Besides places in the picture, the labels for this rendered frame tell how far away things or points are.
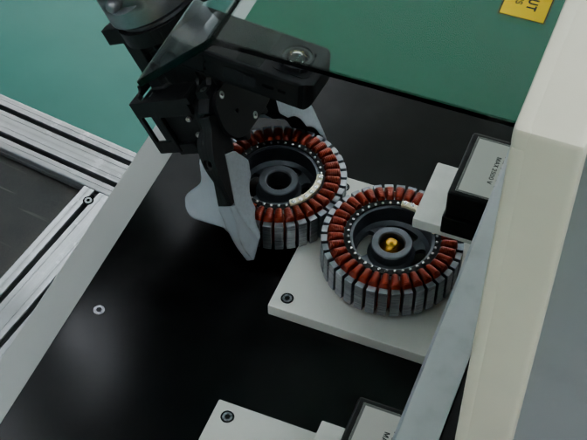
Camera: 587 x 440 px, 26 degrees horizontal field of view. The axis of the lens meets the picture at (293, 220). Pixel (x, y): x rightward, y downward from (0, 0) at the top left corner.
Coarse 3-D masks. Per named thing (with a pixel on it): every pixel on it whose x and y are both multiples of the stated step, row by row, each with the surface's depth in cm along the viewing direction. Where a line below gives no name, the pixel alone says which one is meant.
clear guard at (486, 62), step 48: (240, 0) 79; (288, 0) 79; (336, 0) 79; (384, 0) 79; (432, 0) 79; (480, 0) 79; (192, 48) 79; (240, 48) 77; (288, 48) 77; (336, 48) 77; (384, 48) 77; (432, 48) 77; (480, 48) 77; (528, 48) 77; (432, 96) 74; (480, 96) 74
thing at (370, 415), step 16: (368, 400) 78; (352, 416) 77; (368, 416) 77; (384, 416) 77; (400, 416) 77; (320, 432) 81; (336, 432) 81; (352, 432) 76; (368, 432) 76; (384, 432) 76
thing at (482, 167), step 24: (480, 144) 91; (504, 144) 91; (456, 168) 95; (480, 168) 90; (432, 192) 94; (456, 192) 88; (480, 192) 88; (432, 216) 92; (456, 216) 90; (480, 216) 89
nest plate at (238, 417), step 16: (224, 416) 93; (240, 416) 93; (256, 416) 93; (208, 432) 92; (224, 432) 92; (240, 432) 92; (256, 432) 92; (272, 432) 92; (288, 432) 92; (304, 432) 92
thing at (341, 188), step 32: (256, 128) 107; (288, 128) 106; (256, 160) 106; (288, 160) 107; (320, 160) 105; (256, 192) 105; (288, 192) 103; (320, 192) 102; (288, 224) 100; (320, 224) 102
